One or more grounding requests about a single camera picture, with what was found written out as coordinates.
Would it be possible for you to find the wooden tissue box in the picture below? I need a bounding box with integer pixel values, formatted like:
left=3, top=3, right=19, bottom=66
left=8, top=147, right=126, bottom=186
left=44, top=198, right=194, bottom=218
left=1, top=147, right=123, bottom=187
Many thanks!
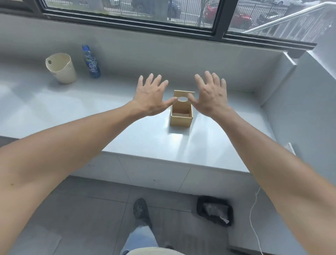
left=169, top=90, right=195, bottom=128

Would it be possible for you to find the person's left forearm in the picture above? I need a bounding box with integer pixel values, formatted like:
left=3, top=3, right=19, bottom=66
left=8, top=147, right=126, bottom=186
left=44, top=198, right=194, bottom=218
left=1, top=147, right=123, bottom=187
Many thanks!
left=0, top=101, right=144, bottom=255

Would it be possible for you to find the blue car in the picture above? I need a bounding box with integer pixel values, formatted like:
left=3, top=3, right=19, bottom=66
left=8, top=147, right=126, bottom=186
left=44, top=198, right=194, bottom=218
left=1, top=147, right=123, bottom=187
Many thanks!
left=167, top=0, right=182, bottom=18

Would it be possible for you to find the cream plastic jug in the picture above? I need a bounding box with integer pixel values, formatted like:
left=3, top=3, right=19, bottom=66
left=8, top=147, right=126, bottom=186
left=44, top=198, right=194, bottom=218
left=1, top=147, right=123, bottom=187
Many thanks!
left=45, top=53, right=78, bottom=84

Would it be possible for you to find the person's right forearm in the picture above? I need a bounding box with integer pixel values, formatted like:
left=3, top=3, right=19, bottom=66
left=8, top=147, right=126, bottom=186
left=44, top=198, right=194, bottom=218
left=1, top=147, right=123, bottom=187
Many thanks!
left=219, top=106, right=336, bottom=255

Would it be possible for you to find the person's right hand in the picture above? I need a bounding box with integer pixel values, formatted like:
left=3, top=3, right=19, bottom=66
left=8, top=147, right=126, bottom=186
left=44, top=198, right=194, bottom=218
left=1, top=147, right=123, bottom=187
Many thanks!
left=187, top=70, right=231, bottom=118

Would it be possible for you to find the beige shirt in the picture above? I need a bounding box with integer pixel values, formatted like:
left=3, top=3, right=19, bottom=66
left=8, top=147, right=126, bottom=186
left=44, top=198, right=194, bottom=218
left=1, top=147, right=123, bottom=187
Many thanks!
left=126, top=246, right=184, bottom=255

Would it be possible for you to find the metal fence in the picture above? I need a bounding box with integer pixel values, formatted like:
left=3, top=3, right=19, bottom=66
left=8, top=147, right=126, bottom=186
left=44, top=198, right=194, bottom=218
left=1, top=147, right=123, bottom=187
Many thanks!
left=44, top=0, right=287, bottom=28

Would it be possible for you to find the black left shoe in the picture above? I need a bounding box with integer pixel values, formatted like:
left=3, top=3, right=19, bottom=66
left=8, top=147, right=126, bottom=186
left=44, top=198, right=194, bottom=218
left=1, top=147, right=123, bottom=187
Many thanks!
left=133, top=198, right=153, bottom=229

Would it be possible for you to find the black trash bin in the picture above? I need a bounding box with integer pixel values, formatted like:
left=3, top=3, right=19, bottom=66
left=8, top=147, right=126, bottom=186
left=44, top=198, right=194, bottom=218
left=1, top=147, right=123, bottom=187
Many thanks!
left=196, top=195, right=234, bottom=227

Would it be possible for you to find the white stair railing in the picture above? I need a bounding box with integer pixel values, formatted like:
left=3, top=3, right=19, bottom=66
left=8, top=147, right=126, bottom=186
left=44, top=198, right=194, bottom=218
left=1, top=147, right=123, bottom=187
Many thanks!
left=243, top=1, right=336, bottom=42

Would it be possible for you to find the person's left hand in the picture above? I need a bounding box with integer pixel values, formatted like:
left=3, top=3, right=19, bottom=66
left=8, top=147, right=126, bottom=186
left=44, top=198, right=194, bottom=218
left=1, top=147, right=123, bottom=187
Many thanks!
left=130, top=73, right=178, bottom=117

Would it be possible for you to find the blue water bottle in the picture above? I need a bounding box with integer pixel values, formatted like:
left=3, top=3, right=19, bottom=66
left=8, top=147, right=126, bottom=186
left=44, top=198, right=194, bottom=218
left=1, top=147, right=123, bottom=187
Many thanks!
left=82, top=45, right=101, bottom=78

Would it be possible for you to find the black window frame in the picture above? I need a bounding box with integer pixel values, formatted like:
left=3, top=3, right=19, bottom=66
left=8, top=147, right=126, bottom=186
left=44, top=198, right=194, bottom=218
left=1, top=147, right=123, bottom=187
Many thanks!
left=0, top=0, right=318, bottom=52

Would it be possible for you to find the red car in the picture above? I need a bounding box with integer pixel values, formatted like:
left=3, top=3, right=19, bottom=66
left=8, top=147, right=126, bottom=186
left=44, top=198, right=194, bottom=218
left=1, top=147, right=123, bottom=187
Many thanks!
left=204, top=3, right=253, bottom=30

